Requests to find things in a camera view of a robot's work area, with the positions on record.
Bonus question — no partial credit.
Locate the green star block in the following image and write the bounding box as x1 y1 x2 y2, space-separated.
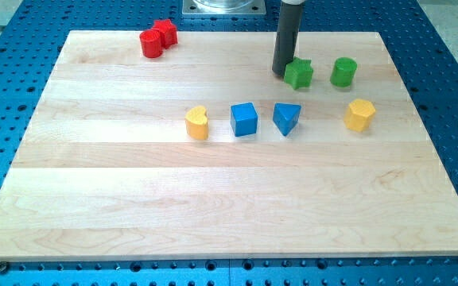
284 57 313 90

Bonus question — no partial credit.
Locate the red star block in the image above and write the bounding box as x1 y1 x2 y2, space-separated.
152 19 178 48

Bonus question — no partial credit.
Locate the light wooden board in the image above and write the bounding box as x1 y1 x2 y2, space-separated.
0 30 458 261

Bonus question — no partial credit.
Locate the blue cube block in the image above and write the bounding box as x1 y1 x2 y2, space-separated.
230 102 258 137

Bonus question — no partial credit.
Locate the yellow heart block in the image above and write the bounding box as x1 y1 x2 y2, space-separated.
184 106 209 140

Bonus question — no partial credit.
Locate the blue triangle block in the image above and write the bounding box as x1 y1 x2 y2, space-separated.
273 103 301 137

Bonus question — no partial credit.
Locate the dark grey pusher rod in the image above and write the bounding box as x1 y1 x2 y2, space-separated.
272 0 305 77

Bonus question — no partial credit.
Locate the red cylinder block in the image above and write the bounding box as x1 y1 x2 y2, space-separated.
139 29 162 58

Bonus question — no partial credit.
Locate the yellow hexagon block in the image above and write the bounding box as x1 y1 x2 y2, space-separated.
343 99 376 132

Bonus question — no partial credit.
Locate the green cylinder block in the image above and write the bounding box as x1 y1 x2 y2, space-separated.
330 57 358 87

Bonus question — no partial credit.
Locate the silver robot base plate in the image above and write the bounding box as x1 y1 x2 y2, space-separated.
182 0 266 16

